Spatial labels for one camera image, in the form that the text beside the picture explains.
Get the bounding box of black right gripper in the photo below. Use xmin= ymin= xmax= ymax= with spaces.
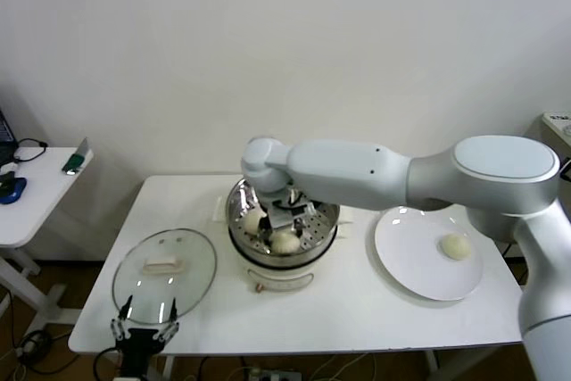
xmin=260 ymin=202 xmax=316 ymax=244

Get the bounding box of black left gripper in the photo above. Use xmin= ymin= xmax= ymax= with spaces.
xmin=110 ymin=294 xmax=181 ymax=381

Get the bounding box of white steamed baozi bun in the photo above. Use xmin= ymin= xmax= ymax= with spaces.
xmin=439 ymin=233 xmax=472 ymax=261
xmin=269 ymin=229 xmax=301 ymax=255
xmin=243 ymin=211 xmax=269 ymax=237

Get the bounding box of glass pot lid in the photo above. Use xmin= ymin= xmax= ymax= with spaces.
xmin=112 ymin=228 xmax=219 ymax=327

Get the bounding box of stainless steel steamer basket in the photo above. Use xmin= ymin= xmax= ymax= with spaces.
xmin=225 ymin=175 xmax=342 ymax=266

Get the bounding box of white electric cooker pot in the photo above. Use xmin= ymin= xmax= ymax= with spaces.
xmin=211 ymin=195 xmax=357 ymax=294

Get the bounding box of grey floor adapter plug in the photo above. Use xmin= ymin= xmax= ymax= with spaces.
xmin=12 ymin=329 xmax=50 ymax=355

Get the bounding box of white round plate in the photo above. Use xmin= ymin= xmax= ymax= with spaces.
xmin=373 ymin=205 xmax=485 ymax=302

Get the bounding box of white side table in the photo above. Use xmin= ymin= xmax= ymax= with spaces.
xmin=0 ymin=146 xmax=95 ymax=311

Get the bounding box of blue computer mouse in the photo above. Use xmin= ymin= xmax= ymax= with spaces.
xmin=0 ymin=178 xmax=28 ymax=206

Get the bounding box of dark laptop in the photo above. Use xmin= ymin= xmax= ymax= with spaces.
xmin=0 ymin=108 xmax=21 ymax=166

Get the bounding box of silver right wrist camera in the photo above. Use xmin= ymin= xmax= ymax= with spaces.
xmin=269 ymin=206 xmax=298 ymax=231

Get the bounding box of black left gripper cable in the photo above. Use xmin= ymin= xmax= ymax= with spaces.
xmin=93 ymin=347 xmax=121 ymax=381

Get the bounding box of green handled scraper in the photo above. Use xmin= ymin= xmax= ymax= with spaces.
xmin=61 ymin=137 xmax=94 ymax=176

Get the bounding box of black looped cable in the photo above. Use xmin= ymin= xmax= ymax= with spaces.
xmin=12 ymin=138 xmax=49 ymax=166

